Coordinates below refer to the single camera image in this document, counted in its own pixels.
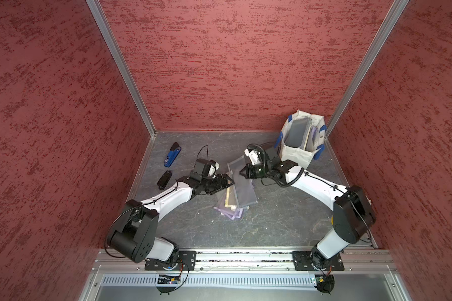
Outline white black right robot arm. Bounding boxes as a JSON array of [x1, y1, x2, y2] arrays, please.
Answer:
[[239, 144, 376, 272]]

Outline aluminium corner post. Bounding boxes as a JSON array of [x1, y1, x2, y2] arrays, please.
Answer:
[[86, 0, 157, 139], [326, 0, 409, 137]]

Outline small black box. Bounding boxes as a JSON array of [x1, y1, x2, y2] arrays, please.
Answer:
[[156, 171, 172, 190]]

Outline small yellow trimmed pouch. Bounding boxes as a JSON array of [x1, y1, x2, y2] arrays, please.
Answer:
[[224, 186, 238, 211]]

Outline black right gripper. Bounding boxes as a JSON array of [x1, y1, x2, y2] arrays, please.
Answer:
[[239, 162, 272, 179]]

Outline aluminium right corner post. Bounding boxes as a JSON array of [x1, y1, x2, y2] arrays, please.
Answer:
[[326, 0, 409, 137]]

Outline aluminium front rail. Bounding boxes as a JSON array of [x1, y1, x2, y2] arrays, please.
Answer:
[[92, 247, 399, 275]]

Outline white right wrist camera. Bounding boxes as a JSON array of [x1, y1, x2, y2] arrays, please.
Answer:
[[244, 148, 262, 165]]

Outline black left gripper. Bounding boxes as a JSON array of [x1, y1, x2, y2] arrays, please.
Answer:
[[201, 173, 235, 194]]

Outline grey mesh pouch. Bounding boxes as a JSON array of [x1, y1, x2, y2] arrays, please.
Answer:
[[227, 156, 257, 208], [285, 117, 312, 151]]

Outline small purple pouch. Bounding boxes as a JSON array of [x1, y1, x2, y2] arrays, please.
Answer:
[[213, 196, 244, 220]]

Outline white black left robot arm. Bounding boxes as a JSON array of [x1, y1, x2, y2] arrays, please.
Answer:
[[104, 159, 234, 268]]

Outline white canvas bag blue handles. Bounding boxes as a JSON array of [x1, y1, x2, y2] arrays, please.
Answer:
[[275, 110, 327, 169]]

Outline aluminium left corner post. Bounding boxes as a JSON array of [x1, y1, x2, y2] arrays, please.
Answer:
[[86, 0, 157, 139]]

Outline blue black stapler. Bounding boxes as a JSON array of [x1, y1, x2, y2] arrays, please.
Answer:
[[164, 142, 182, 168]]

